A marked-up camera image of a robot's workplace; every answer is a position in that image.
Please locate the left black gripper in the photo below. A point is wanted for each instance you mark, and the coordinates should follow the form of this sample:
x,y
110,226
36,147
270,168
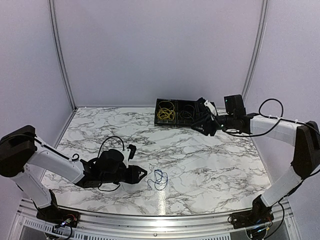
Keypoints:
x,y
133,178

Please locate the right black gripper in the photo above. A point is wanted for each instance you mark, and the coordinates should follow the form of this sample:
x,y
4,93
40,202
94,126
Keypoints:
x,y
206,125

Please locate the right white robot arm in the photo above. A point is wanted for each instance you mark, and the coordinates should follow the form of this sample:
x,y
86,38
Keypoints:
x,y
303,136

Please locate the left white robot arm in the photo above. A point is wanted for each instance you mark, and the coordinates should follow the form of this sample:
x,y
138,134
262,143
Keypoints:
x,y
22,148

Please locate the black compartment tray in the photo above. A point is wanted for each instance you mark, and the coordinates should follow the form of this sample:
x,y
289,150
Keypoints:
x,y
177,112

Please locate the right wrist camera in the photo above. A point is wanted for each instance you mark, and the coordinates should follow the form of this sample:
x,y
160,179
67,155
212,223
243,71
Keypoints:
x,y
205,106

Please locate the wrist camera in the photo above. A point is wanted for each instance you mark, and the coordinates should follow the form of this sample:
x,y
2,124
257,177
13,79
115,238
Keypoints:
x,y
205,106
128,154

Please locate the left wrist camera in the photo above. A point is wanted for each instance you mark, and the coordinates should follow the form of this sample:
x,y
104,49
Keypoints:
x,y
128,154

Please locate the aluminium front rail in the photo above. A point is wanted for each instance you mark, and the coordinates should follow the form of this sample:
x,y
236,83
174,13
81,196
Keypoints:
x,y
107,226

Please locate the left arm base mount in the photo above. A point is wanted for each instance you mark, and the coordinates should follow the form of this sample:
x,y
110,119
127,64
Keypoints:
x,y
59,216

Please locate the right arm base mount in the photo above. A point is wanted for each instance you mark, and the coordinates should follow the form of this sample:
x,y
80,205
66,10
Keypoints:
x,y
259,214

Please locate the right aluminium frame post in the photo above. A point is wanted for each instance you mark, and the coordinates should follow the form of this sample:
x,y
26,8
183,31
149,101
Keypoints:
x,y
261,28

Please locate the aluminium frame post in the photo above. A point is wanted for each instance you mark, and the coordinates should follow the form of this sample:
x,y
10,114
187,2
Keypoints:
x,y
261,28
59,54

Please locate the left aluminium frame post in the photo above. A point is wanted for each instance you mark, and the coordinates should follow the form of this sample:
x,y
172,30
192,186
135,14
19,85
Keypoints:
x,y
59,54

